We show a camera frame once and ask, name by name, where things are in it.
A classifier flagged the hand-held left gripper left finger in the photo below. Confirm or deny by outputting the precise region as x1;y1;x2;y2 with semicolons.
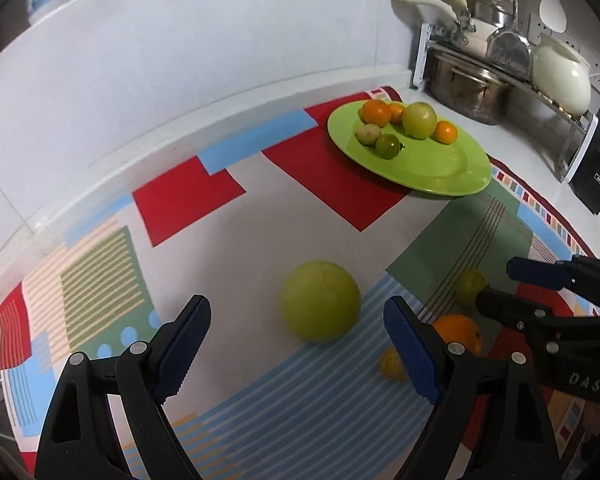
35;294;213;480

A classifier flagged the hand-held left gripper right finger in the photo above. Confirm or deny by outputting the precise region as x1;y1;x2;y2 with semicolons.
383;295;563;480

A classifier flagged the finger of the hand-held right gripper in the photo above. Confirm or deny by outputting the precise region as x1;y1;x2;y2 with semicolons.
475;287;600;356
506;255;600;311

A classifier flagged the green tangerine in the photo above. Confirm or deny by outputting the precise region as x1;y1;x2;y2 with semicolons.
375;134;405;160
455;269;488;308

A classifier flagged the green apple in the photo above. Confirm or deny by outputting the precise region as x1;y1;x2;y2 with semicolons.
280;260;362;344

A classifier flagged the green plate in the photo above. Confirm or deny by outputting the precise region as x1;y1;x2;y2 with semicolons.
327;101;492;197

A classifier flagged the large yellow-green apple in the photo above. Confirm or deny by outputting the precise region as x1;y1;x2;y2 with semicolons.
402;102;438;140

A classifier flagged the colourful patchwork tablecloth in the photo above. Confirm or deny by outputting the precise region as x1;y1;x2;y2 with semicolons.
0;85;600;480

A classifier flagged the black appliance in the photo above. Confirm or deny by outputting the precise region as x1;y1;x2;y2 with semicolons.
567;97;600;217

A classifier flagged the stainless steel pot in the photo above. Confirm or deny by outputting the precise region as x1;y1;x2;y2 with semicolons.
425;50;513;127

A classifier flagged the white ceramic pot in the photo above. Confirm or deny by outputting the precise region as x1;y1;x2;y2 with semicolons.
530;34;600;116

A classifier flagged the metal spatula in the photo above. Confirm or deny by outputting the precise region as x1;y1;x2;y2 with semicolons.
486;0;533;68

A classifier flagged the white metal dish rack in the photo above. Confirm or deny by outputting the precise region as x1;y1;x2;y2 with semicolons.
411;24;600;184

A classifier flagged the white rice spoon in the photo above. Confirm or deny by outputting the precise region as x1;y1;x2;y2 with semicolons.
538;0;568;33

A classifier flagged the white wall outlet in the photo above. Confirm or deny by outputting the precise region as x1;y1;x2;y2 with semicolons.
529;10;548;43

